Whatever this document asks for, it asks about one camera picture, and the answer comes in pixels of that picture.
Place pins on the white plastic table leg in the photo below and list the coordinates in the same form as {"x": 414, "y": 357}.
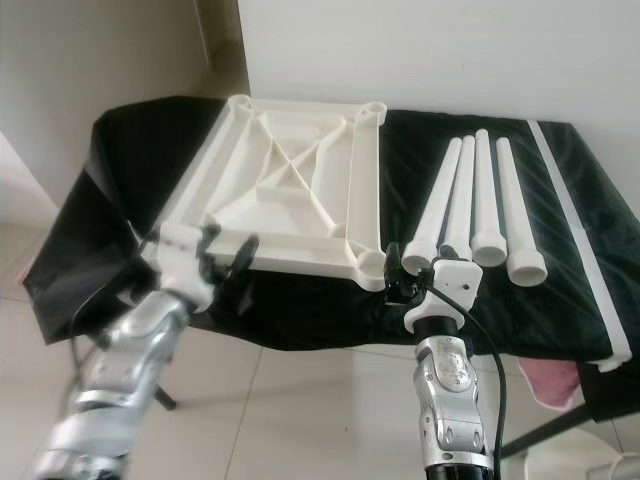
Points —
{"x": 460, "y": 195}
{"x": 435, "y": 205}
{"x": 518, "y": 210}
{"x": 485, "y": 195}

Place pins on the black metal stand leg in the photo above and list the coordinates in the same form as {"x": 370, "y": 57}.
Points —
{"x": 560, "y": 430}
{"x": 165, "y": 398}

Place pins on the white flat strip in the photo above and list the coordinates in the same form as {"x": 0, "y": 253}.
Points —
{"x": 575, "y": 210}

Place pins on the pink cloth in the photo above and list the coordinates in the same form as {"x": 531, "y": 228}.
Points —
{"x": 555, "y": 385}

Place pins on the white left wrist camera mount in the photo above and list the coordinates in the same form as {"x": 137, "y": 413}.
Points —
{"x": 185, "y": 255}

